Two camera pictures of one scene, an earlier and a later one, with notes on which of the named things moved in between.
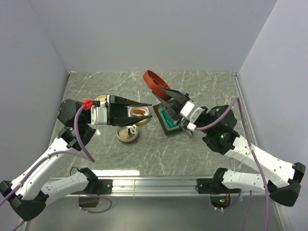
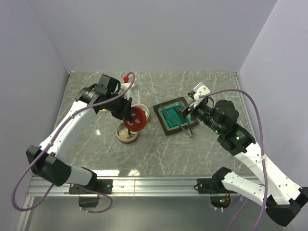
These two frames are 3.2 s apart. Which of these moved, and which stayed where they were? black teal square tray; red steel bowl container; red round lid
Moved: red round lid
Stayed: black teal square tray; red steel bowl container
